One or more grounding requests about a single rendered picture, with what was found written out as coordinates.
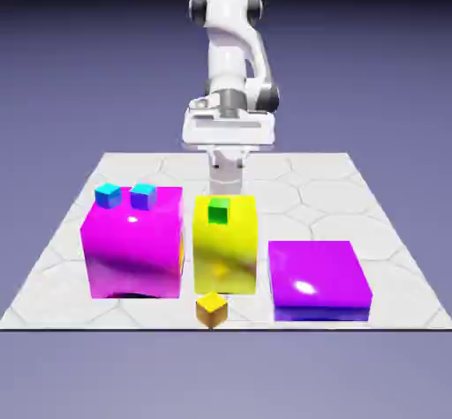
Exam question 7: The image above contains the small yellow cube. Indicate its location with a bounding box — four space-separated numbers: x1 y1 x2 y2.
195 291 230 331

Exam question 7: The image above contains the large purple box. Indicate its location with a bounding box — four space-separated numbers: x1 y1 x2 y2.
267 240 374 323

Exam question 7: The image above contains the small cyan cube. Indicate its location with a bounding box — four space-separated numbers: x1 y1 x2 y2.
94 183 124 211

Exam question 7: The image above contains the large yellow box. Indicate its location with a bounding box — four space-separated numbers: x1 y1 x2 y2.
192 194 259 296

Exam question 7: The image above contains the small blue cube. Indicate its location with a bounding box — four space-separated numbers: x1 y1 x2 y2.
129 183 158 213

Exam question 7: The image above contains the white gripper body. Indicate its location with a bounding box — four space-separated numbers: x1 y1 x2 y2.
181 107 276 153

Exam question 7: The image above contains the small green cube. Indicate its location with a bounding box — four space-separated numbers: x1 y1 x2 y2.
207 197 231 226

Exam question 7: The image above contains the large magenta box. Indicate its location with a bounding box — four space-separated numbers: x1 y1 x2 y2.
79 186 185 301

